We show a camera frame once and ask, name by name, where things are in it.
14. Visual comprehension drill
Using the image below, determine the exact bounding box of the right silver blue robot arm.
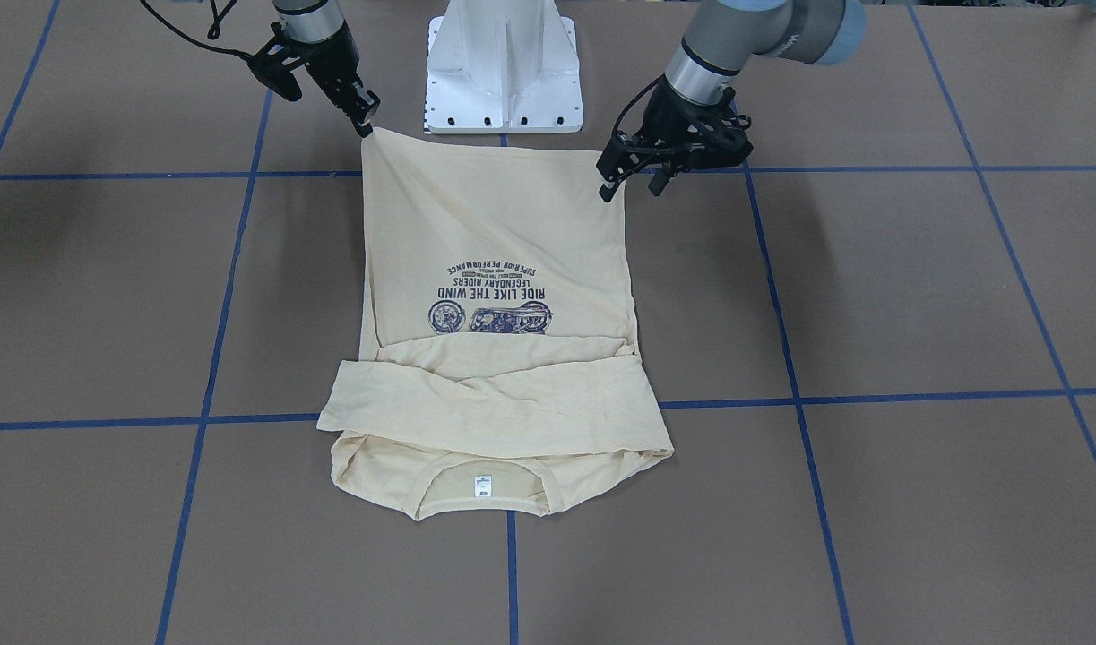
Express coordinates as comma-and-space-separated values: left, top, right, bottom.
273, 1, 380, 138

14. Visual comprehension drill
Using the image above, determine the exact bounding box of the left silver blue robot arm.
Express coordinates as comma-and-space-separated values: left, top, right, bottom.
596, 1, 867, 201

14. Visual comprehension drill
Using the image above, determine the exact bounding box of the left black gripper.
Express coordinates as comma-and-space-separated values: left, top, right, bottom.
597, 79, 737, 203

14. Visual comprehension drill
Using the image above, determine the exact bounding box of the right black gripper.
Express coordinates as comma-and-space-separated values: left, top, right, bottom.
297, 25, 381, 138

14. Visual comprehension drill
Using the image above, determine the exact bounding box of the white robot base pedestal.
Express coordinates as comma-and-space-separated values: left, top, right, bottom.
424, 1, 585, 135

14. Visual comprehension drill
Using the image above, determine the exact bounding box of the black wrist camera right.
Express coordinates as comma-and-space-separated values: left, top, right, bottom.
246, 23, 305, 102

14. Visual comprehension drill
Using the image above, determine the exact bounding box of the cream long-sleeve printed shirt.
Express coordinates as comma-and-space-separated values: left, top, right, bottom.
317, 128, 675, 521

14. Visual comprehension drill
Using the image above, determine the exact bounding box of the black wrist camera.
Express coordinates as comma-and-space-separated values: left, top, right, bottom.
246, 23, 305, 102
647, 113, 754, 197

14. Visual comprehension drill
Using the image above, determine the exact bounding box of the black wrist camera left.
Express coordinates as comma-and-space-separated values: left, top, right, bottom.
647, 113, 754, 197

